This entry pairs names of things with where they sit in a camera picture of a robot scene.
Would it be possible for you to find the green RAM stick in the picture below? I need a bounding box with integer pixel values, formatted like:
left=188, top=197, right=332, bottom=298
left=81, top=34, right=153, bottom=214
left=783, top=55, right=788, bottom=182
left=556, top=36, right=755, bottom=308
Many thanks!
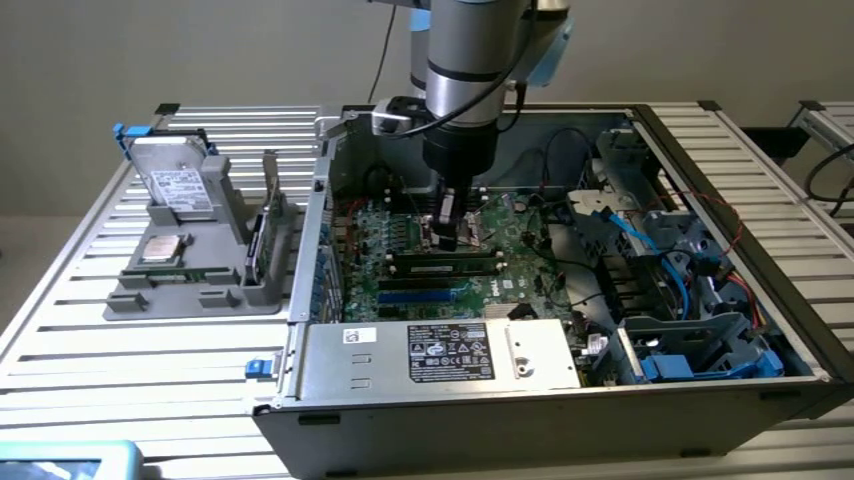
left=137, top=266, right=229, bottom=282

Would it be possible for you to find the blue expansion slot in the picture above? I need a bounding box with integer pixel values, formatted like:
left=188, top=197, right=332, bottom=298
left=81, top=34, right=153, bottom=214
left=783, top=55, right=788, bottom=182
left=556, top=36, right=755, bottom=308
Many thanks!
left=376, top=288, right=468, bottom=306

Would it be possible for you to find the graphics card with metal bracket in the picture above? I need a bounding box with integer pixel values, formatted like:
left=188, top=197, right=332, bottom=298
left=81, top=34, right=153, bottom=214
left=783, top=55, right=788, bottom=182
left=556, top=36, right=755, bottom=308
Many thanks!
left=241, top=150, right=283, bottom=288

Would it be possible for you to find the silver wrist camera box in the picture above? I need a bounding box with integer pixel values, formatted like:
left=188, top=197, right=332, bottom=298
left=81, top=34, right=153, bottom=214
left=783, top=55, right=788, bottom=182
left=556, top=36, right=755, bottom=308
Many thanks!
left=369, top=96, right=429, bottom=136

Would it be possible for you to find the installed black RAM stick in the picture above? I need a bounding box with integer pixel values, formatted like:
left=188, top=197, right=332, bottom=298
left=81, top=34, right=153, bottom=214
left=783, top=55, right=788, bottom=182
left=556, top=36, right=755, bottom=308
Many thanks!
left=388, top=252, right=503, bottom=271

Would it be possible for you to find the silver CPU chip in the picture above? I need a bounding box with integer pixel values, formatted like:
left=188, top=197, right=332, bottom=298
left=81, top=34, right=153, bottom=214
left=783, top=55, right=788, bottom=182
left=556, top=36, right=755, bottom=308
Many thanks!
left=140, top=234, right=183, bottom=261

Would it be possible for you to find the grey disk bay cage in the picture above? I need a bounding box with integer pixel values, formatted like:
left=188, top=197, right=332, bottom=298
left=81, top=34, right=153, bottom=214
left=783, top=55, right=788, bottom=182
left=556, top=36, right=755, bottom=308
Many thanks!
left=566, top=127, right=782, bottom=386

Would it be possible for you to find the teal box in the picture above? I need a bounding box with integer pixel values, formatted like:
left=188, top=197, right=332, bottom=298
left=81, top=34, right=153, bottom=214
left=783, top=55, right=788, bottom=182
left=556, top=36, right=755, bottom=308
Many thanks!
left=0, top=439, right=145, bottom=480

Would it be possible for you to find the hard disk with blue rails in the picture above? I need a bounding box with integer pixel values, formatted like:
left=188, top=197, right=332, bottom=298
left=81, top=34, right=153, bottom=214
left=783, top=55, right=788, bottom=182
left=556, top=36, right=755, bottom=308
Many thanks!
left=111, top=123, right=220, bottom=217

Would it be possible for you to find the CPU socket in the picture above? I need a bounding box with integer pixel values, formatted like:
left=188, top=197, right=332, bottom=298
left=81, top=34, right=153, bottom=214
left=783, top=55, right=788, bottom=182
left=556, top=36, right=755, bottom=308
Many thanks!
left=412, top=209, right=500, bottom=251

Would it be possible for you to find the green Dell motherboard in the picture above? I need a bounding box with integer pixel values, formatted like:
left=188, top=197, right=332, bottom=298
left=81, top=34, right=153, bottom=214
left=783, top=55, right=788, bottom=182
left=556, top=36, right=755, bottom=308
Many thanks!
left=331, top=187, right=580, bottom=323

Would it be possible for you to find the black cable loop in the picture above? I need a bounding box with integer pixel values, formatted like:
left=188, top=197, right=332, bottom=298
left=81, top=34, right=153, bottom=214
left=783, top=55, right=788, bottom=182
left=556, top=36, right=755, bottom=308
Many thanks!
left=806, top=142, right=854, bottom=219

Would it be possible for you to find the open black PC case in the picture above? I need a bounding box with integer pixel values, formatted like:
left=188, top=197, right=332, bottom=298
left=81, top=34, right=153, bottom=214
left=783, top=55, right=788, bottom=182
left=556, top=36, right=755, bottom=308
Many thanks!
left=249, top=103, right=854, bottom=473

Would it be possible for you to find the silver power supply unit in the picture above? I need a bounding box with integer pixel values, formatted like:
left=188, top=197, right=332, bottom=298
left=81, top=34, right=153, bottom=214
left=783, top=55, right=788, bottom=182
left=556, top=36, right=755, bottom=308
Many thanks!
left=291, top=317, right=580, bottom=402

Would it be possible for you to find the grey parts rack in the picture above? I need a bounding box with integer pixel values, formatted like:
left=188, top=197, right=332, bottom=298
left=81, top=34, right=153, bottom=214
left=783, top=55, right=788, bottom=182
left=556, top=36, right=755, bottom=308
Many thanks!
left=101, top=148, right=289, bottom=322

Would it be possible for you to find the blue disk bay bracket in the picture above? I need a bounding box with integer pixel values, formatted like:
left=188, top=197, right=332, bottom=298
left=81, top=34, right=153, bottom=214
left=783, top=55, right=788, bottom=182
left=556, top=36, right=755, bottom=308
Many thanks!
left=634, top=347, right=783, bottom=385

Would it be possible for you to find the red wire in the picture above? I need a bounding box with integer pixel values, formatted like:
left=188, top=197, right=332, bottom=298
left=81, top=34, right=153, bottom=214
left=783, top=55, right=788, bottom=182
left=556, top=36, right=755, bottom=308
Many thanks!
left=666, top=189, right=746, bottom=261

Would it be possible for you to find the blue SATA wire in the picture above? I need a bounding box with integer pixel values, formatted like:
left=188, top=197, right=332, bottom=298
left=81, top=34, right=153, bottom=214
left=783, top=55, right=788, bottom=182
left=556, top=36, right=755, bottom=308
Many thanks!
left=603, top=207, right=712, bottom=374

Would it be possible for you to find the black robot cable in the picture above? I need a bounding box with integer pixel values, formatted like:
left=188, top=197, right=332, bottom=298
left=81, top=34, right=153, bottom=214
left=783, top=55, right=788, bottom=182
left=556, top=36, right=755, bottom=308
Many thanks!
left=367, top=0, right=543, bottom=136

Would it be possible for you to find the blue case latch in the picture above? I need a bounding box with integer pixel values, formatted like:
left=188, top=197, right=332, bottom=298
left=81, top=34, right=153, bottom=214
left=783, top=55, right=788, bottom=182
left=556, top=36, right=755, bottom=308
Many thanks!
left=243, top=352, right=281, bottom=384

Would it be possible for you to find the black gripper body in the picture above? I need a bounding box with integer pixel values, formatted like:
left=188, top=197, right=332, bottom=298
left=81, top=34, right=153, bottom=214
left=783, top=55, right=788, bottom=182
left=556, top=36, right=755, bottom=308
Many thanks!
left=417, top=122, right=500, bottom=192

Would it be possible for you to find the black power wire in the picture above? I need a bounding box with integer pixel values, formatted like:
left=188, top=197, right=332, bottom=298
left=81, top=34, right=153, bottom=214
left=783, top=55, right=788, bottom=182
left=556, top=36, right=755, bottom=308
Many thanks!
left=540, top=127, right=595, bottom=201

